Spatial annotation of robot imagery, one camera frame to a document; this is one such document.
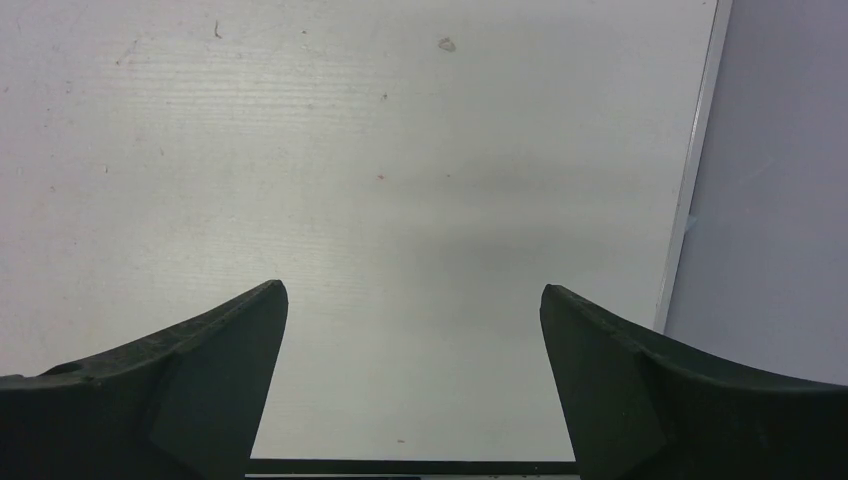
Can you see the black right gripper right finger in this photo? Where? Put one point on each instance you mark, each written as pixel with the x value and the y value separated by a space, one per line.
pixel 640 405

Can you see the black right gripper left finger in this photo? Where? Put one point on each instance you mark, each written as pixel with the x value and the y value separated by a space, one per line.
pixel 181 403

